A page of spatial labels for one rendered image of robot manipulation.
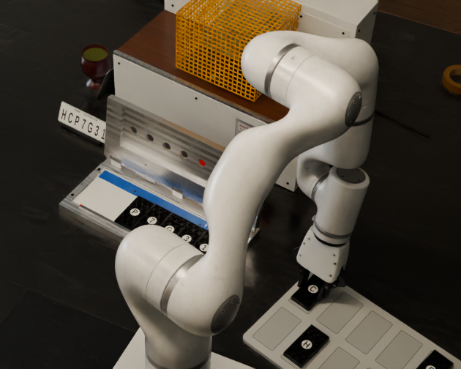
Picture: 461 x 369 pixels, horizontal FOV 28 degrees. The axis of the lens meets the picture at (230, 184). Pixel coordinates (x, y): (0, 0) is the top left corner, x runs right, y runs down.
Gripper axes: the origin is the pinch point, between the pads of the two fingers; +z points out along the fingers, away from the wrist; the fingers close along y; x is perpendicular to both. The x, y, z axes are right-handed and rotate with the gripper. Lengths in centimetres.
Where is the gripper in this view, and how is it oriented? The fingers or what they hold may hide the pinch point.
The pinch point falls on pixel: (313, 285)
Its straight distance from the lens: 207.3
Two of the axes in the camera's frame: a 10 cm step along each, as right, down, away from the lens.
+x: 6.2, -3.8, 6.9
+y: 7.6, 4.9, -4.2
